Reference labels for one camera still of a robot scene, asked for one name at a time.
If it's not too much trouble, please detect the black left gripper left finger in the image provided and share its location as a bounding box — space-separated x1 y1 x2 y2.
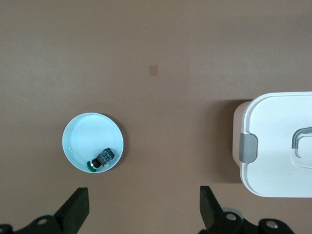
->
0 187 89 234

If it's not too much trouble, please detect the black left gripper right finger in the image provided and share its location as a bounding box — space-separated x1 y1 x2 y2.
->
198 186 295 234

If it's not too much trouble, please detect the light blue round plate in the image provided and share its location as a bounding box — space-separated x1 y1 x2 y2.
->
61 112 124 173

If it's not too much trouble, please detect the white lidded box grey handle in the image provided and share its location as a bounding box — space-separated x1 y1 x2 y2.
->
233 91 312 198

